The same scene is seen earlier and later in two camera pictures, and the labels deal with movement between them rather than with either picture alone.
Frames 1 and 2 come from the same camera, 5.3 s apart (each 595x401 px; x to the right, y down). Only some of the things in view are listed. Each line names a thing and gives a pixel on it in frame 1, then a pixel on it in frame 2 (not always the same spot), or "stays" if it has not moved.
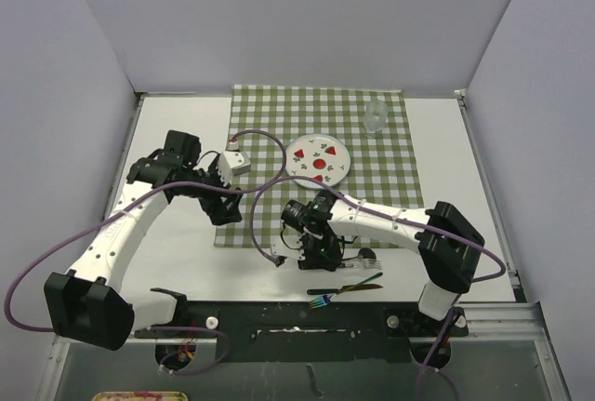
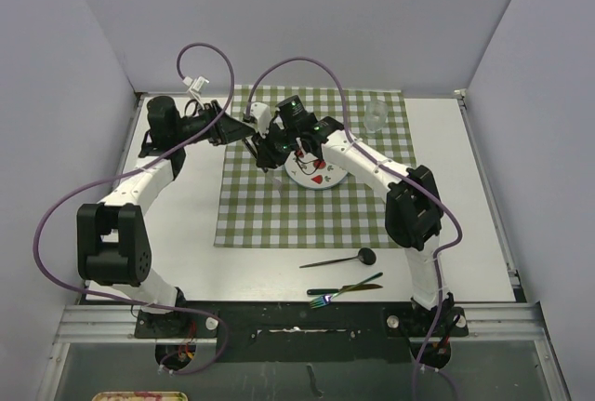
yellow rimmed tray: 140,395 stays
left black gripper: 221,212 → 226,129
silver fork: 363,262 → 278,181
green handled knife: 343,288 stays
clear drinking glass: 376,117 stays
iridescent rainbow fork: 324,299 stays
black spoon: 366,252 stays
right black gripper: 331,261 → 268,156
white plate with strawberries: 320,156 stays
